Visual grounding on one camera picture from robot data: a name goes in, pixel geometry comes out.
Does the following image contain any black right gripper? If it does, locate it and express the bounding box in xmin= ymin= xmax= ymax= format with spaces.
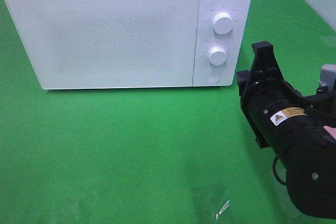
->
xmin=237 ymin=41 xmax=300 ymax=148

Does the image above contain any round white door button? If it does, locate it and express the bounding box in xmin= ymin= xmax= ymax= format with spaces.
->
xmin=205 ymin=71 xmax=221 ymax=83

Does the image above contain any pink round plate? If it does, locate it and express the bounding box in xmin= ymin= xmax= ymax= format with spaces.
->
xmin=323 ymin=125 xmax=336 ymax=139

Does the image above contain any white microwave door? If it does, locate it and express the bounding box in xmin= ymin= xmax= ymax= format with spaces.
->
xmin=5 ymin=0 xmax=198 ymax=89

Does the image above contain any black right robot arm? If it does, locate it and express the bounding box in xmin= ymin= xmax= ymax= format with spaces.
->
xmin=237 ymin=41 xmax=335 ymax=219

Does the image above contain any lower white round knob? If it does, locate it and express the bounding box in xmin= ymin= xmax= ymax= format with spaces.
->
xmin=208 ymin=47 xmax=227 ymax=66

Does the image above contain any white round knob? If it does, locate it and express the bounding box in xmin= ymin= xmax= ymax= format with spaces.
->
xmin=208 ymin=47 xmax=227 ymax=66
xmin=213 ymin=12 xmax=233 ymax=35

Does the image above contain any upper white round knob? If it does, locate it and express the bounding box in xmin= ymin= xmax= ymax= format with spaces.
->
xmin=213 ymin=12 xmax=233 ymax=35

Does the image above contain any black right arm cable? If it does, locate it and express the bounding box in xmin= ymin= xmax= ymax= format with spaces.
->
xmin=272 ymin=155 xmax=288 ymax=186

